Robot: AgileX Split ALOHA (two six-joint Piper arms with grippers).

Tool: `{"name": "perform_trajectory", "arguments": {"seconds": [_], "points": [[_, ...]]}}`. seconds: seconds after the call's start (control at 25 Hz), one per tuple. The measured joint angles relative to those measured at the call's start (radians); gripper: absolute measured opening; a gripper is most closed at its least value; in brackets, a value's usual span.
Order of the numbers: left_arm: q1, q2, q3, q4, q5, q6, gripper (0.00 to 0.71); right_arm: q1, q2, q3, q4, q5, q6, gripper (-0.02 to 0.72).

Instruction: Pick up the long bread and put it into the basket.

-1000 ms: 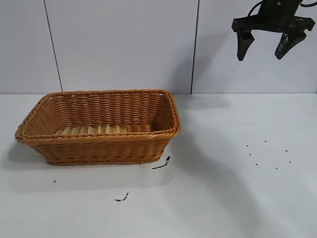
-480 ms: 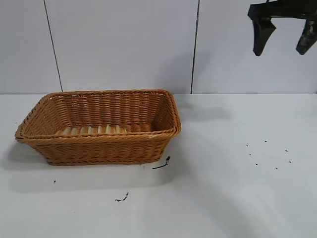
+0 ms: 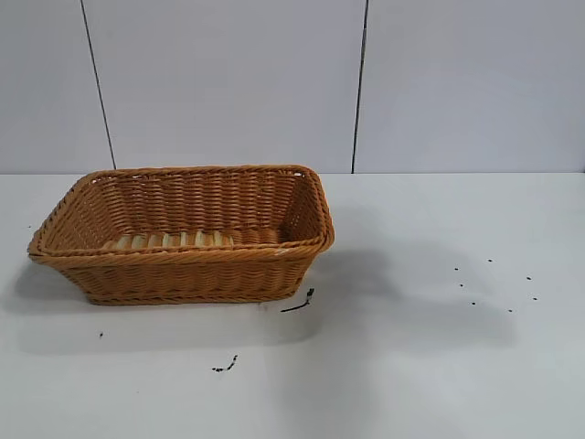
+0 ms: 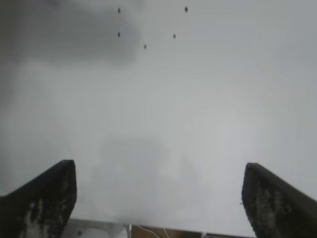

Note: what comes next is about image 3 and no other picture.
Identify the long striped bread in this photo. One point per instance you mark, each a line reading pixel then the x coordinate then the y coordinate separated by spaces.
pixel 169 241

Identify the brown wicker basket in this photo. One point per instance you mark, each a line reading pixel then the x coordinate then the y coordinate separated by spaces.
pixel 183 233

